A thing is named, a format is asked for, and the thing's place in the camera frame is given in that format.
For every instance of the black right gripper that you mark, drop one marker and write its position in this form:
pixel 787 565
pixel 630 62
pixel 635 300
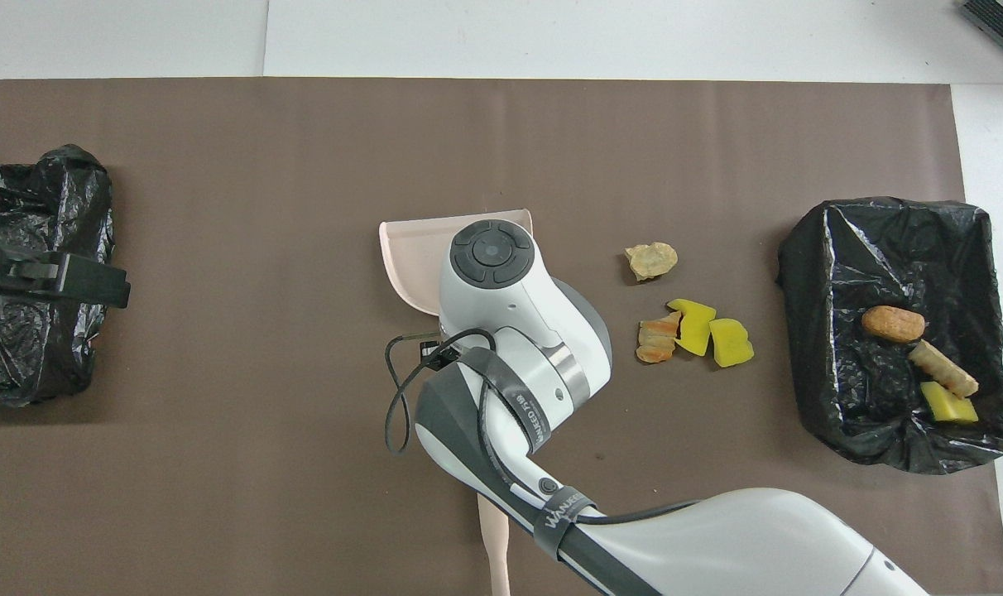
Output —
pixel 437 354

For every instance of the pale pink plastic dustpan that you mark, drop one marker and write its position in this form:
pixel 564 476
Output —
pixel 410 257

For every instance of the beige hand brush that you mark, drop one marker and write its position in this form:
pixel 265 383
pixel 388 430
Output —
pixel 495 555

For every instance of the small striped bread piece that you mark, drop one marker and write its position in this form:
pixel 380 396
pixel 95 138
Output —
pixel 655 341

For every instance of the notched yellow sponge piece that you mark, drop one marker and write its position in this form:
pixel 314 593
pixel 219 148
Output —
pixel 697 324

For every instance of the yellow sponge chunk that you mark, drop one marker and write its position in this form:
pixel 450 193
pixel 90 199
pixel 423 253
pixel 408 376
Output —
pixel 731 343

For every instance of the brown bread bun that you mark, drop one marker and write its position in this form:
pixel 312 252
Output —
pixel 893 324

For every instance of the orange striped bread slice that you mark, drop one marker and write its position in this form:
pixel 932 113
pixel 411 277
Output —
pixel 943 368

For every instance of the yellow sponge wedge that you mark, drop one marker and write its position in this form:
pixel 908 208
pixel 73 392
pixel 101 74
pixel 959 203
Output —
pixel 948 403

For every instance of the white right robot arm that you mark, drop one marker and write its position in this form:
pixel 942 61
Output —
pixel 535 331

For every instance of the black bag lined bin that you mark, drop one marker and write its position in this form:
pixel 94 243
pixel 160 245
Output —
pixel 882 248
pixel 46 356

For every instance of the brown paper table mat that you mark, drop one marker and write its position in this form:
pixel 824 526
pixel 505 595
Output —
pixel 220 165

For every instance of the pale crumpled bread lump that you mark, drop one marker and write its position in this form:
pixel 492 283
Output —
pixel 650 261

